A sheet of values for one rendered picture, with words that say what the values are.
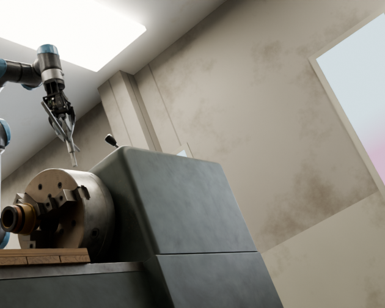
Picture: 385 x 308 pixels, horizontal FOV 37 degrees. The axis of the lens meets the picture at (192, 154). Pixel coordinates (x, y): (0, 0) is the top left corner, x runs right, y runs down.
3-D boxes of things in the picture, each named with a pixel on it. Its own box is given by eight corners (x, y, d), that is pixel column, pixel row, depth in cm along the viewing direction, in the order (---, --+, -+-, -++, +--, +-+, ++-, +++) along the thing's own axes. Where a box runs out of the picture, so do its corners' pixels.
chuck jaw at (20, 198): (47, 222, 178) (27, 205, 185) (54, 208, 177) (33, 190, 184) (18, 222, 169) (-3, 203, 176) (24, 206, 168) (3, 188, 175)
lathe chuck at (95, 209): (46, 282, 184) (33, 189, 193) (115, 258, 167) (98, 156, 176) (22, 284, 177) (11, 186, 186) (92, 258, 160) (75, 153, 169)
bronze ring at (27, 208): (21, 212, 173) (-6, 211, 166) (40, 198, 169) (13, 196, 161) (29, 241, 169) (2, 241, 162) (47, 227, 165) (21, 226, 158)
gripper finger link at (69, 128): (63, 135, 191) (57, 111, 194) (69, 141, 197) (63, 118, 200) (72, 132, 191) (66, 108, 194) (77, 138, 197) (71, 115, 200)
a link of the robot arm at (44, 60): (49, 56, 213) (62, 44, 207) (55, 82, 209) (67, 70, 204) (30, 52, 207) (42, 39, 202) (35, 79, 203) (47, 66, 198)
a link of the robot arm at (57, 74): (45, 82, 207) (67, 75, 207) (47, 93, 205) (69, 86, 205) (38, 72, 200) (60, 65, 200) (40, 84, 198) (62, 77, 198)
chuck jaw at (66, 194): (60, 208, 175) (84, 186, 170) (65, 222, 173) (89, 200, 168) (30, 206, 166) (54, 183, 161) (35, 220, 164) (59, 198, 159)
